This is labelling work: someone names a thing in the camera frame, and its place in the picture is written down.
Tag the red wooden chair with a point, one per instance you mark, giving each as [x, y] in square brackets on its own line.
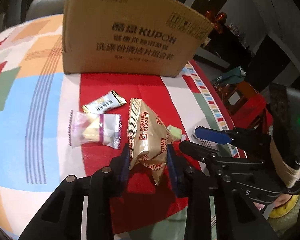
[246, 107]

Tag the brown cardboard box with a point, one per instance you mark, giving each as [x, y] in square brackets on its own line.
[156, 37]

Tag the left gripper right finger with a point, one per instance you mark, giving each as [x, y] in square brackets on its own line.
[236, 215]

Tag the grey chair middle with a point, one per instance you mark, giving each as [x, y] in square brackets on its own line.
[43, 8]

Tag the gold fortune biscuits packet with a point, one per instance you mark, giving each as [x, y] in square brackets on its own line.
[148, 139]

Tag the white gold barcode candy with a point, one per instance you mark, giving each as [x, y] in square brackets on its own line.
[107, 102]

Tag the green candy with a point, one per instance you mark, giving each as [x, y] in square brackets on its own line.
[176, 133]

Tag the red foil balloons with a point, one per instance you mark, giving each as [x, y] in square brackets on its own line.
[218, 20]

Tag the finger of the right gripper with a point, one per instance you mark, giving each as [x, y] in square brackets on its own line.
[212, 135]
[202, 152]

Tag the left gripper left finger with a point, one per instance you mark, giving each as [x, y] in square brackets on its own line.
[60, 217]

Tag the clear yellow biscuit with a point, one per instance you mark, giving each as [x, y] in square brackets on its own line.
[102, 129]

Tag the right hand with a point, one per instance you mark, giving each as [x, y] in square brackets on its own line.
[281, 200]

